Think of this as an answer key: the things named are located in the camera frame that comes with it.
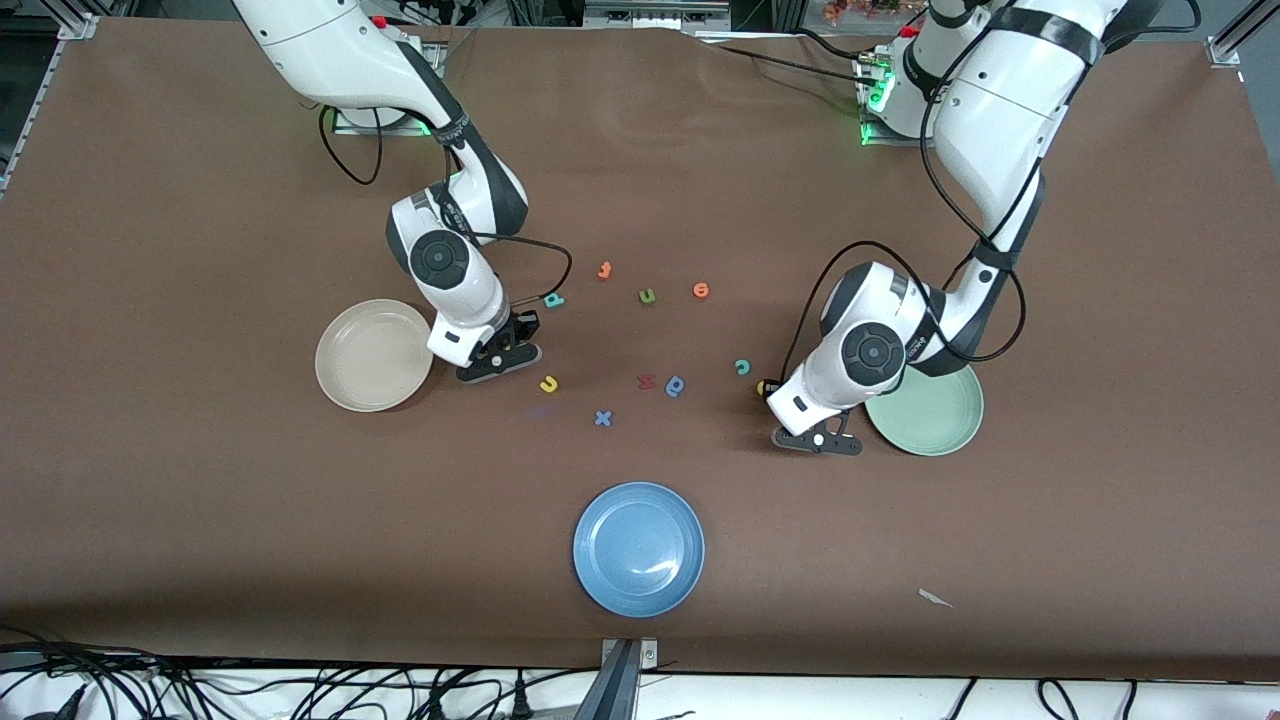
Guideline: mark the light green plate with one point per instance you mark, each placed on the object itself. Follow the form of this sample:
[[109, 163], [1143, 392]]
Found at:
[[940, 410]]

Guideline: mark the brown table cover sheet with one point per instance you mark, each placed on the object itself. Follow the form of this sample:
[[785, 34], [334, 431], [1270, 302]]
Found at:
[[200, 500]]

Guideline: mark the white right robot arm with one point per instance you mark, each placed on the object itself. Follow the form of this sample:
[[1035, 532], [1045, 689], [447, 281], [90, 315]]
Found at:
[[340, 50]]

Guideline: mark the beige brown plate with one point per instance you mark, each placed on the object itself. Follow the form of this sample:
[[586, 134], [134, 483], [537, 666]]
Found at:
[[370, 360]]

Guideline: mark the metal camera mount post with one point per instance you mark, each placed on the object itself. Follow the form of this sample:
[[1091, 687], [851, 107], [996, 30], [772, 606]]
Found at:
[[620, 680]]

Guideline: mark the orange flower decoration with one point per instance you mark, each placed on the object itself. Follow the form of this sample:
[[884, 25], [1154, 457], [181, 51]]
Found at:
[[860, 8]]

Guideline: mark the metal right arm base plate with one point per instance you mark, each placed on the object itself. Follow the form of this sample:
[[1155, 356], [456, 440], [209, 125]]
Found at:
[[350, 128]]

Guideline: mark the aluminium frame rail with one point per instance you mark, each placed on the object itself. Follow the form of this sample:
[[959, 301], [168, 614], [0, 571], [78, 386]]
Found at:
[[82, 27], [1240, 30]]

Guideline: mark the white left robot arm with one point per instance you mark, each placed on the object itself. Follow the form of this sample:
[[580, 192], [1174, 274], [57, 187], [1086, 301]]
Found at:
[[1000, 120]]

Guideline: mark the white paper scrap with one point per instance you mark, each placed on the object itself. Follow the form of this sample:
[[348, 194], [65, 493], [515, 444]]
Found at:
[[935, 598]]

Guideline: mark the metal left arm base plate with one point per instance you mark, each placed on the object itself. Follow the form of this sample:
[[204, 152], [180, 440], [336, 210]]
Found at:
[[890, 142]]

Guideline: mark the grey metal box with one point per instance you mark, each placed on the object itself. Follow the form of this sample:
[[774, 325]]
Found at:
[[655, 12]]

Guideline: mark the blue plate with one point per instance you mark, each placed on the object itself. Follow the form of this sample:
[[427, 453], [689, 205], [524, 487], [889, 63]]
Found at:
[[639, 549]]

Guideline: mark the blue letter a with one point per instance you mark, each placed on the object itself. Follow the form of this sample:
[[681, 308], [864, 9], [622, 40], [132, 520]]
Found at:
[[675, 386]]

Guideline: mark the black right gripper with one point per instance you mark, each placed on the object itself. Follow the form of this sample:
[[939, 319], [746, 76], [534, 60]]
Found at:
[[523, 325]]

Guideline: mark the black power plug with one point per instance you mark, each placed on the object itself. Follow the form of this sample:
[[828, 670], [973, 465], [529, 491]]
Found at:
[[520, 703], [437, 708]]

